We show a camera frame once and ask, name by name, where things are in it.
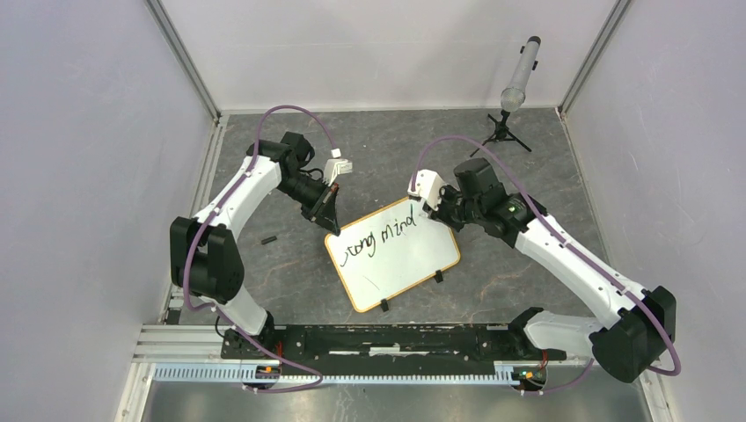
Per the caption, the grey slotted cable duct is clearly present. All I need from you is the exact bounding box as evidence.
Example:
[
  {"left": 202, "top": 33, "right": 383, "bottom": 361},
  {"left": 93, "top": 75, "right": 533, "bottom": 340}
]
[{"left": 153, "top": 363, "right": 519, "bottom": 386}]

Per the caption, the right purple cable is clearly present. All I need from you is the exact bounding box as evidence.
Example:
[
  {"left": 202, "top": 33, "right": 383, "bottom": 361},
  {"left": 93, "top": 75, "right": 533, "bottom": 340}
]
[{"left": 410, "top": 135, "right": 683, "bottom": 395}]

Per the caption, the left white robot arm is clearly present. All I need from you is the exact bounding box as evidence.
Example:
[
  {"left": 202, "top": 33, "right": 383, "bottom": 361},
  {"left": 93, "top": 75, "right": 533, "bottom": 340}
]
[{"left": 169, "top": 132, "right": 341, "bottom": 359}]

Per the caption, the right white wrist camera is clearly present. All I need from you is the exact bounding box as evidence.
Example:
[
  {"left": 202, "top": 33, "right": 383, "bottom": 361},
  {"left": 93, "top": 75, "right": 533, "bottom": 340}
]
[{"left": 407, "top": 170, "right": 446, "bottom": 211}]

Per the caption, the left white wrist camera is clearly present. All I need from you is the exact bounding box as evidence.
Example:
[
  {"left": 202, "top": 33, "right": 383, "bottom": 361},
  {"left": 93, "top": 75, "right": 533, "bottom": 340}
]
[{"left": 323, "top": 148, "right": 354, "bottom": 185}]

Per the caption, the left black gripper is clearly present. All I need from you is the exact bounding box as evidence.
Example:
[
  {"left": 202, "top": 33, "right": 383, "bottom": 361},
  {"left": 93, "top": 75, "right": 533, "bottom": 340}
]
[{"left": 275, "top": 171, "right": 340, "bottom": 236}]

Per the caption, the yellow framed whiteboard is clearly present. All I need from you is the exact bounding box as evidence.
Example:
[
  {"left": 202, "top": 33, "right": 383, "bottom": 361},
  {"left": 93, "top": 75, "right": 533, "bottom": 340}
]
[{"left": 324, "top": 198, "right": 461, "bottom": 313}]

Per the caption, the purple cable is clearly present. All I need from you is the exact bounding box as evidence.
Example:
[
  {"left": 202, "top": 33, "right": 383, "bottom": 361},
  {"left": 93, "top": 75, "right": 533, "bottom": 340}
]
[
  {"left": 410, "top": 135, "right": 683, "bottom": 395},
  {"left": 181, "top": 105, "right": 340, "bottom": 395}
]

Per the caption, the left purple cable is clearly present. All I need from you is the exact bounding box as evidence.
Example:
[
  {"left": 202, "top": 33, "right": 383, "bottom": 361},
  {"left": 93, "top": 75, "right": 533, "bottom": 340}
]
[{"left": 181, "top": 105, "right": 340, "bottom": 395}]

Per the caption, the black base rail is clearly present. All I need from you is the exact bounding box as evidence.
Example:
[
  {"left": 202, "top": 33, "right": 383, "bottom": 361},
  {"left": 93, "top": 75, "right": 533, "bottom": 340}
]
[{"left": 259, "top": 324, "right": 567, "bottom": 378}]

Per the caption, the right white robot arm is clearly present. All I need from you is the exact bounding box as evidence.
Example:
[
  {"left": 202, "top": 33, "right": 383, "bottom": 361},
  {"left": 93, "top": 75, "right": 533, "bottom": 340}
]
[{"left": 408, "top": 158, "right": 681, "bottom": 383}]

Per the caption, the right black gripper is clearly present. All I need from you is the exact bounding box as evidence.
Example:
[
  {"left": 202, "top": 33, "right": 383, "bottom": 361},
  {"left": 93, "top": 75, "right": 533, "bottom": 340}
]
[{"left": 422, "top": 182, "right": 483, "bottom": 232}]

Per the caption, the black microphone tripod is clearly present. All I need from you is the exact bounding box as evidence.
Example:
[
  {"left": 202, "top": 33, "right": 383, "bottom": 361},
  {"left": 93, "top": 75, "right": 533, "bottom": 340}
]
[{"left": 481, "top": 110, "right": 532, "bottom": 153}]

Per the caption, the silver microphone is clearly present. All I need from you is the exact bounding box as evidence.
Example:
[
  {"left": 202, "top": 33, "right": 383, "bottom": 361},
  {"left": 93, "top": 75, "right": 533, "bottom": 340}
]
[{"left": 501, "top": 35, "right": 541, "bottom": 113}]

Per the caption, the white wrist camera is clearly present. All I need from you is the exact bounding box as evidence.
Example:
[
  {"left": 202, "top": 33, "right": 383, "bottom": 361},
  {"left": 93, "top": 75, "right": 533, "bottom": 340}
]
[
  {"left": 323, "top": 148, "right": 354, "bottom": 185},
  {"left": 407, "top": 170, "right": 446, "bottom": 211}
]

